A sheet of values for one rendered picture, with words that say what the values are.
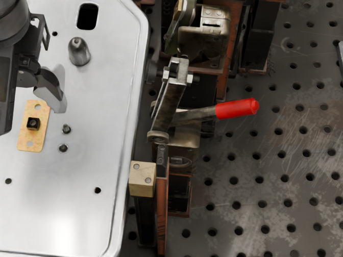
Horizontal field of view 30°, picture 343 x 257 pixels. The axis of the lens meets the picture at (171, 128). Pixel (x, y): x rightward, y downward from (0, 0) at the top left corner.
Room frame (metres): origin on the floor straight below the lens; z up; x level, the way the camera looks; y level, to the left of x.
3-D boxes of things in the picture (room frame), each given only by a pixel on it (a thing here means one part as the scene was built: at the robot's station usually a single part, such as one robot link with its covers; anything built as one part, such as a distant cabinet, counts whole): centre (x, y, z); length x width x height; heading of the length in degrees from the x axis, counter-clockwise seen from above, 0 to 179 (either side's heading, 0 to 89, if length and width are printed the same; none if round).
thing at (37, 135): (0.38, 0.21, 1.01); 0.08 x 0.04 x 0.01; 176
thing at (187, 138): (0.37, -0.01, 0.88); 0.07 x 0.06 x 0.35; 86
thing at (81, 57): (0.50, 0.15, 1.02); 0.03 x 0.03 x 0.07
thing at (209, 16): (0.54, -0.05, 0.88); 0.11 x 0.09 x 0.37; 86
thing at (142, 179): (0.29, 0.04, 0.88); 0.04 x 0.04 x 0.36; 86
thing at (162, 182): (0.27, 0.01, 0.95); 0.03 x 0.01 x 0.50; 176
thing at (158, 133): (0.35, 0.02, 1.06); 0.03 x 0.01 x 0.03; 86
